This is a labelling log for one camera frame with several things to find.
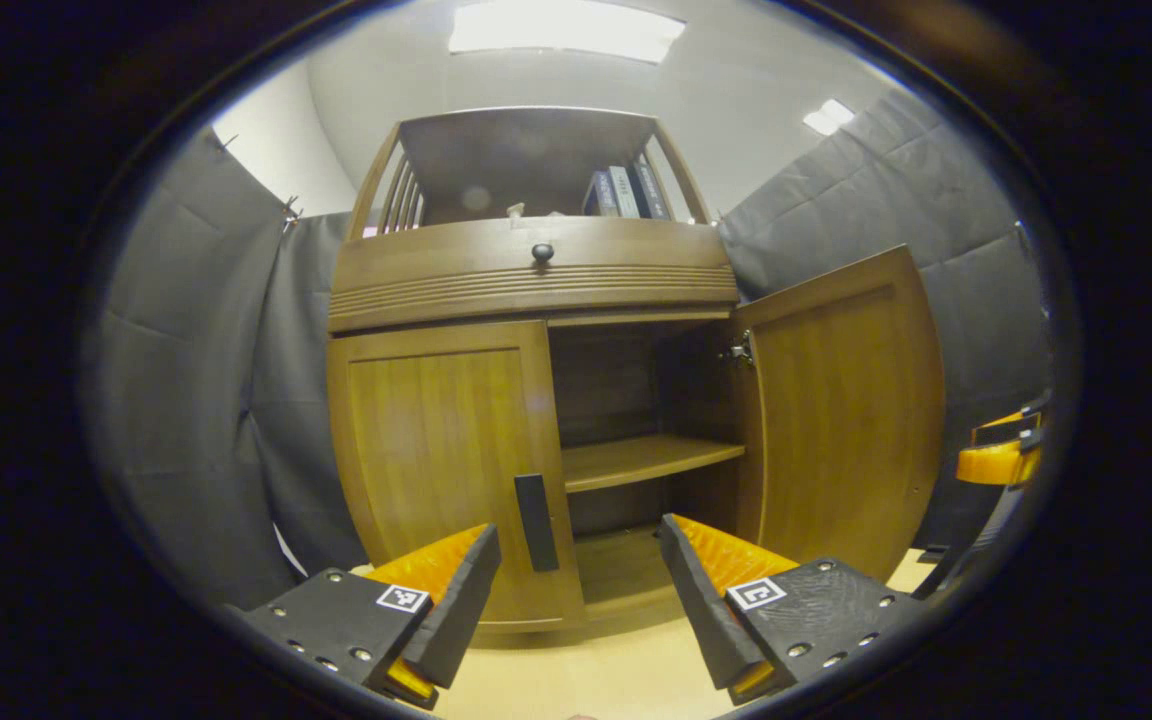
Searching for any small ceiling light panel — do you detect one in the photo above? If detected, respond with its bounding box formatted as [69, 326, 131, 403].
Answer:
[802, 98, 855, 137]

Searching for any wooden inner shelf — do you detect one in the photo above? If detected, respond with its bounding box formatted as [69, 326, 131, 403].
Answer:
[563, 433, 745, 493]

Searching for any black backdrop cloth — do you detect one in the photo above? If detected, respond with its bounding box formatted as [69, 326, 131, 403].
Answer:
[101, 90, 1052, 611]

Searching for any wooden double-door shoe cabinet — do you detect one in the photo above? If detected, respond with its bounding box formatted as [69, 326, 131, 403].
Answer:
[326, 105, 947, 636]

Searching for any wooden cabinet door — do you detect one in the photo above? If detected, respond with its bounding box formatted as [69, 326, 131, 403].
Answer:
[326, 320, 587, 633]
[733, 244, 947, 583]

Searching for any large ceiling light panel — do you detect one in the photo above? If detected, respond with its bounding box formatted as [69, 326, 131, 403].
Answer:
[448, 0, 687, 64]

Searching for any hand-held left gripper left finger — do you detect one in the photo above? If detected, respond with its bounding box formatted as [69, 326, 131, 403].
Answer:
[241, 522, 503, 711]

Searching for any grey book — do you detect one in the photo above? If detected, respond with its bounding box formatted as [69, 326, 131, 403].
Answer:
[608, 165, 643, 219]

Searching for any dark blue book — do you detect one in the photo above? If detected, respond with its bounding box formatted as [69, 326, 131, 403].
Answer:
[584, 170, 622, 218]

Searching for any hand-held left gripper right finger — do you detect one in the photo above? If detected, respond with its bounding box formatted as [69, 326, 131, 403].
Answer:
[660, 514, 927, 706]

